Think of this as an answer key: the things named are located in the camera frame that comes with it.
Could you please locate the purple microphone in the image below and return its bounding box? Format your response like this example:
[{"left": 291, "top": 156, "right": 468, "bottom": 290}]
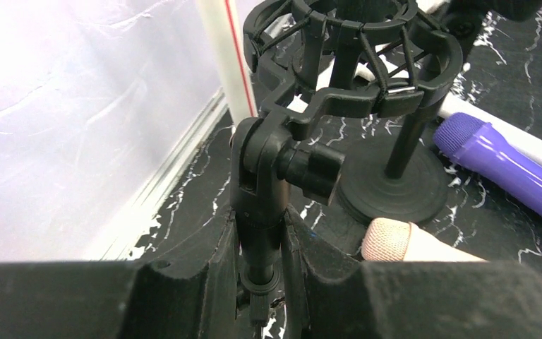
[{"left": 433, "top": 112, "right": 542, "bottom": 217}]

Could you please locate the black tripod mic stand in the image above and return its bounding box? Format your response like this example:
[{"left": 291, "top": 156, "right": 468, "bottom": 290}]
[{"left": 230, "top": 1, "right": 465, "bottom": 325}]

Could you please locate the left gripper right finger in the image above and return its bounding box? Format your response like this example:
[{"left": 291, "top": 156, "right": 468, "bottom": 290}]
[{"left": 282, "top": 208, "right": 542, "bottom": 338}]

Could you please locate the white PVC pipe frame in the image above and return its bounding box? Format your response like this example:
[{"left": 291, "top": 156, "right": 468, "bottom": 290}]
[{"left": 194, "top": 0, "right": 542, "bottom": 186}]

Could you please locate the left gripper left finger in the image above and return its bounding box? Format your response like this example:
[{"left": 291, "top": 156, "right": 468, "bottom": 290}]
[{"left": 0, "top": 213, "right": 238, "bottom": 338}]

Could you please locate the pink microphone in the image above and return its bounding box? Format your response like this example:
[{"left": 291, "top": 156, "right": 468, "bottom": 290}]
[{"left": 361, "top": 218, "right": 483, "bottom": 262}]

